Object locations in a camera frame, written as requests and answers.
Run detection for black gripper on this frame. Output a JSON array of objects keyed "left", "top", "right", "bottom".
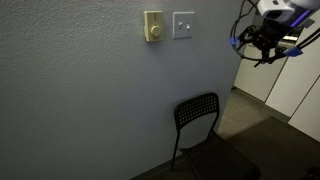
[{"left": 238, "top": 19, "right": 292, "bottom": 64}]

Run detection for blue tape piece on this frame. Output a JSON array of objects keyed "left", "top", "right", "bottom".
[
  {"left": 284, "top": 46, "right": 305, "bottom": 58},
  {"left": 229, "top": 36, "right": 240, "bottom": 47}
]

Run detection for white cabinet door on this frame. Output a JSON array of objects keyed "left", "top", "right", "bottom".
[
  {"left": 265, "top": 19, "right": 320, "bottom": 118},
  {"left": 233, "top": 41, "right": 288, "bottom": 103},
  {"left": 288, "top": 76, "right": 320, "bottom": 143}
]

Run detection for black perforated metal chair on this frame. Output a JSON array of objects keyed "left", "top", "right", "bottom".
[{"left": 170, "top": 92, "right": 262, "bottom": 180}]

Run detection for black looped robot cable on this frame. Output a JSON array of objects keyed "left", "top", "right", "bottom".
[{"left": 229, "top": 0, "right": 320, "bottom": 68}]

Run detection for white double switch plate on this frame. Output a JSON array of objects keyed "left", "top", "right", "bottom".
[{"left": 172, "top": 11, "right": 196, "bottom": 40}]

